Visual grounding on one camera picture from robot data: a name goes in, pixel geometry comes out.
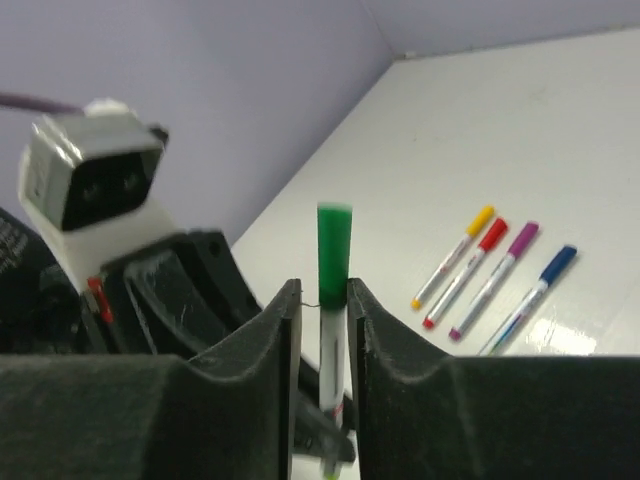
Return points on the blue pen cap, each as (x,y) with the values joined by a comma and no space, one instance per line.
(557,265)

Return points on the green pen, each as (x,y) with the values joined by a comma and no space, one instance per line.
(332,360)

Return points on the red pen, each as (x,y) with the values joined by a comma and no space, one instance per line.
(453,290)

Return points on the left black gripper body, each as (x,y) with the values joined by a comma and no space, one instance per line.
(90,310)

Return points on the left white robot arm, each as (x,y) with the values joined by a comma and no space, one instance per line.
(21,248)

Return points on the blue pen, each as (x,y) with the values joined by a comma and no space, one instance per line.
(503,336)

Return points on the yellow pen cap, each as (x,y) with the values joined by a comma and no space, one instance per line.
(480,221)

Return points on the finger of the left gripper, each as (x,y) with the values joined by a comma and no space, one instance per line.
(315,433)
(180,295)

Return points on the green pen cap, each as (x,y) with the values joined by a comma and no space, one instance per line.
(334,228)

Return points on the purple pen cap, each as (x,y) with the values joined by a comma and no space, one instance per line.
(523,239)

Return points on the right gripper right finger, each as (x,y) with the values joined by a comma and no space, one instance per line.
(421,413)

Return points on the red pen cap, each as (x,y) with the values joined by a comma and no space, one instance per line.
(494,235)

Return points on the yellow pen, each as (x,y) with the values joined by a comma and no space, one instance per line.
(440,272)

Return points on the pink pen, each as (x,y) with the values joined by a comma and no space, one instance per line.
(483,297)

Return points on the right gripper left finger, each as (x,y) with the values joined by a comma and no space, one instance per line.
(227,414)

